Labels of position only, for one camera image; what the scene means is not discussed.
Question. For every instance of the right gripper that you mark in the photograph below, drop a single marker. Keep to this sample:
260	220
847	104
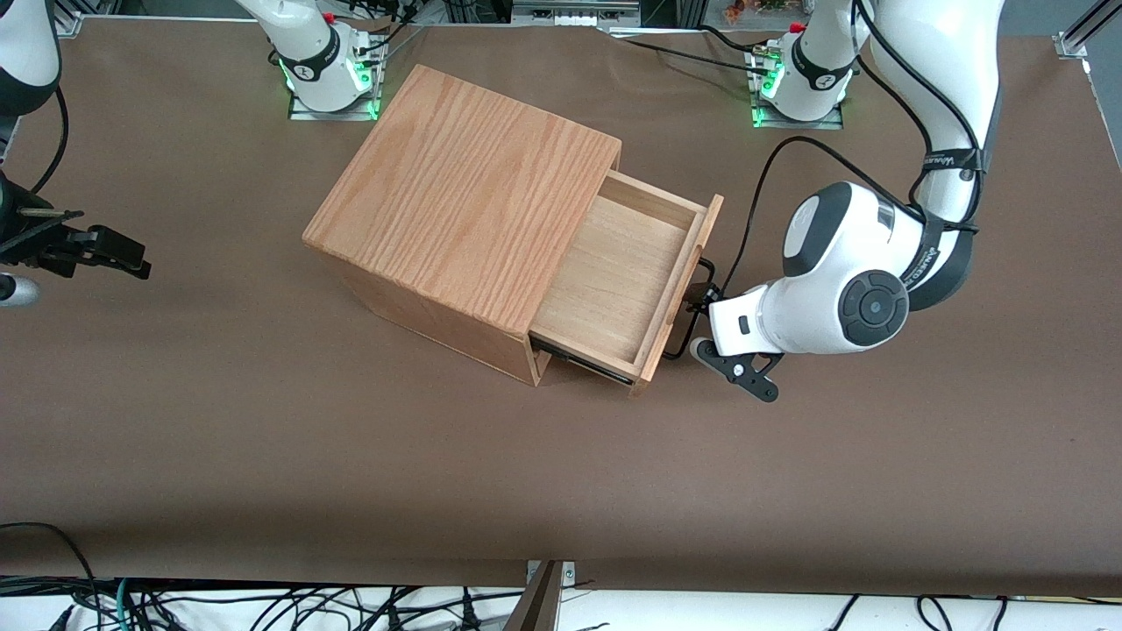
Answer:
19	238

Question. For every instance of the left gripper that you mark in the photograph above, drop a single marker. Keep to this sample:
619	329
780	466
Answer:
699	298

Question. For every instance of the wooden drawer box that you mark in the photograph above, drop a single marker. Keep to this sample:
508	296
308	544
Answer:
614	272

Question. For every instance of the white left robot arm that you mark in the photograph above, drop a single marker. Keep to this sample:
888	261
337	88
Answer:
833	263

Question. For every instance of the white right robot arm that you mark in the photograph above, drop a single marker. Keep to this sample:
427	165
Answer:
307	53

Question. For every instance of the light wooden drawer cabinet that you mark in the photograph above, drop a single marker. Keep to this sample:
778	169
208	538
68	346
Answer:
456	193

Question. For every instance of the brown table cover sheet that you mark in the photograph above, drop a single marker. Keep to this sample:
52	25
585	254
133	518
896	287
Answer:
263	456

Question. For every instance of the orange background object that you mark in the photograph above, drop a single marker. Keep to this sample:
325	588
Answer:
734	12

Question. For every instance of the grey electronics box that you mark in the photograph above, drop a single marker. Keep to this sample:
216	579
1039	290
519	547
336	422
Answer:
570	13

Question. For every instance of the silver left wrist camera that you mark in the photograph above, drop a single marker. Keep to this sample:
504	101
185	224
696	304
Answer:
700	349

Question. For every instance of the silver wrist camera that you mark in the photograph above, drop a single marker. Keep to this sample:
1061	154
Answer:
17	291
700	349

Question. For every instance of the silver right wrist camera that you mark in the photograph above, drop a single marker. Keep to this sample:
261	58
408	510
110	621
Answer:
17	291

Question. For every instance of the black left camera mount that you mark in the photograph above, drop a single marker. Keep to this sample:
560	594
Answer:
745	372

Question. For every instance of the black drawer slide rail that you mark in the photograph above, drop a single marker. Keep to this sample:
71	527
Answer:
587	364

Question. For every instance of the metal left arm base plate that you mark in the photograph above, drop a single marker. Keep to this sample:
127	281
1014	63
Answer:
828	121

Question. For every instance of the aluminium frame profile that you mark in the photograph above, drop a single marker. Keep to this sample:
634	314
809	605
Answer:
68	22
1071	44

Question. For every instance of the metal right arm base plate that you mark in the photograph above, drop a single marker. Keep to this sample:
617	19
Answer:
302	109

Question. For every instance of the small metal bracket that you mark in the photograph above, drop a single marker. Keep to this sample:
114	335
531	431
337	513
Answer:
568	574

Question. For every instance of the brown tapered post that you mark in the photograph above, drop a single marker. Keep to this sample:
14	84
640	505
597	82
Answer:
539	609

